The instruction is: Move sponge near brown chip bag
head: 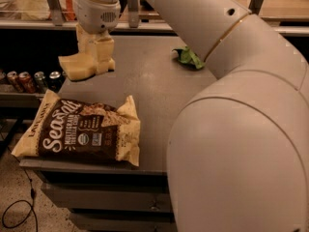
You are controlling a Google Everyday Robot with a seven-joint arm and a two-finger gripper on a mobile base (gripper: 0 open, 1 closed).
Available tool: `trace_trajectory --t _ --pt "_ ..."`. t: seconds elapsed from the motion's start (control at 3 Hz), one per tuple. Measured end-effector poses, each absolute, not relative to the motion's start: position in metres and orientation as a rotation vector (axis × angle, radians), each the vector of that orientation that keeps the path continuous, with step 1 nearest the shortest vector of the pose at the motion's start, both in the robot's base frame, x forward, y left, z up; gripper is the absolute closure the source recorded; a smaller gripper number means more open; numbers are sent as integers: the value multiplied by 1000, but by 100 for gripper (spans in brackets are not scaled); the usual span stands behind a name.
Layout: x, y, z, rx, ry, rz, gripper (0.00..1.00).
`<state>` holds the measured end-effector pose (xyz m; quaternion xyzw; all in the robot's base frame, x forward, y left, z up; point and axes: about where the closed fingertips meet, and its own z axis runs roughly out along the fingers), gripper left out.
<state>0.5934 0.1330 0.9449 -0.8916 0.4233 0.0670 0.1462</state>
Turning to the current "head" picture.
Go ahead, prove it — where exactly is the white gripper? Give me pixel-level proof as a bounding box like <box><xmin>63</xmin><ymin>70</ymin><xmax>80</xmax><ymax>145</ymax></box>
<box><xmin>73</xmin><ymin>0</ymin><xmax>121</xmax><ymax>74</ymax></box>

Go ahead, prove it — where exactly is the yellow sponge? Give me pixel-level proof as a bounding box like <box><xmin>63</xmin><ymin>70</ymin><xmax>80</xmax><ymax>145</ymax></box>
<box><xmin>58</xmin><ymin>53</ymin><xmax>96</xmax><ymax>81</ymax></box>

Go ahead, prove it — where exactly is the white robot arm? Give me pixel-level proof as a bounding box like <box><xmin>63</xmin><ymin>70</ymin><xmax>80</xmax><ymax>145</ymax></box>
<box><xmin>135</xmin><ymin>0</ymin><xmax>309</xmax><ymax>232</ymax></box>

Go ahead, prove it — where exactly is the white orange plastic bag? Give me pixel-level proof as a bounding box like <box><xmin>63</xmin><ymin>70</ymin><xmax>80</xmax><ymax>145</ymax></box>
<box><xmin>18</xmin><ymin>0</ymin><xmax>75</xmax><ymax>21</ymax></box>

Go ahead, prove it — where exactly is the brown sea salt chip bag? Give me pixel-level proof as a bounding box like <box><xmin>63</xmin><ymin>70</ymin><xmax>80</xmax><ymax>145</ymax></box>
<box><xmin>12</xmin><ymin>91</ymin><xmax>140</xmax><ymax>166</ymax></box>

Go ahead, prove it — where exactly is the green chip bag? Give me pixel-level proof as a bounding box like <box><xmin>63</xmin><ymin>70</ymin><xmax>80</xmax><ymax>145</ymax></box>
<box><xmin>174</xmin><ymin>46</ymin><xmax>205</xmax><ymax>70</ymax></box>

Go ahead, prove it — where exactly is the grey soda can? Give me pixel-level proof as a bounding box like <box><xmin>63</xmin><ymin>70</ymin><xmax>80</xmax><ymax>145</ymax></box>
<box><xmin>62</xmin><ymin>71</ymin><xmax>68</xmax><ymax>80</ymax></box>

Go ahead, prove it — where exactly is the dark soda can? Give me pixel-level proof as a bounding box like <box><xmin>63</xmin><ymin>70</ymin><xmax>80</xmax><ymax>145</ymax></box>
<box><xmin>49</xmin><ymin>72</ymin><xmax>63</xmax><ymax>92</ymax></box>

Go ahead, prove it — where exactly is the silver green soda can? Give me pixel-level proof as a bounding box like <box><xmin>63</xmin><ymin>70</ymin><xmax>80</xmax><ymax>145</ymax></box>
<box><xmin>34</xmin><ymin>72</ymin><xmax>48</xmax><ymax>93</ymax></box>

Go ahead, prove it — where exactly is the grey drawer cabinet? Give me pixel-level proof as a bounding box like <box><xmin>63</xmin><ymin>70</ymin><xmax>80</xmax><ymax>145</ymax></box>
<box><xmin>21</xmin><ymin>36</ymin><xmax>214</xmax><ymax>232</ymax></box>

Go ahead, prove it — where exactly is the orange soda can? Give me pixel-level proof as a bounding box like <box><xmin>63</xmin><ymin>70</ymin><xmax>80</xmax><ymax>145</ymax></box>
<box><xmin>18</xmin><ymin>72</ymin><xmax>36</xmax><ymax>94</ymax></box>

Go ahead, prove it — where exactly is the red soda can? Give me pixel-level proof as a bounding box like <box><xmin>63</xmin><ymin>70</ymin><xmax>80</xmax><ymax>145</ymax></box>
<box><xmin>7</xmin><ymin>71</ymin><xmax>24</xmax><ymax>93</ymax></box>

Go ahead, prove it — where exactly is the metal bracket middle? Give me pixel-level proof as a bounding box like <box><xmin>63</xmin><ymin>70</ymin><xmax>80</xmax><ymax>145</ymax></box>
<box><xmin>127</xmin><ymin>0</ymin><xmax>139</xmax><ymax>28</ymax></box>

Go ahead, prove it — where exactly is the metal bracket left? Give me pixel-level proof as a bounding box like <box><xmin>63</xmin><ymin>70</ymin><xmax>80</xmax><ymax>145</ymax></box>
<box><xmin>46</xmin><ymin>0</ymin><xmax>65</xmax><ymax>26</ymax></box>

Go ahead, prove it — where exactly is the black floor cable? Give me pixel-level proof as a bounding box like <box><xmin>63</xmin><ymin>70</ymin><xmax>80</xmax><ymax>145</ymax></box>
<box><xmin>1</xmin><ymin>155</ymin><xmax>39</xmax><ymax>232</ymax></box>

